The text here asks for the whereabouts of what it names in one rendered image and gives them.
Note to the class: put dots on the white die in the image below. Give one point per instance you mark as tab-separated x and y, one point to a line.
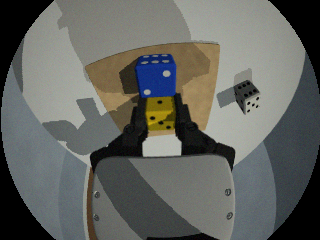
247	97

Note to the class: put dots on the blue die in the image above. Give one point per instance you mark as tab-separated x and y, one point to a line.
156	75

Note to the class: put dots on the yellow die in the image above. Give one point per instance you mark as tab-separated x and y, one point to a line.
160	113

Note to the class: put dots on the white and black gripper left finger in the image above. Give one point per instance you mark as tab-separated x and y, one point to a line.
129	143

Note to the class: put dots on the tan flat mat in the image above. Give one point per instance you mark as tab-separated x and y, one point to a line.
114	79

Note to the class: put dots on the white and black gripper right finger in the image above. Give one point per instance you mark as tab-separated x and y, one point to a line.
194	141

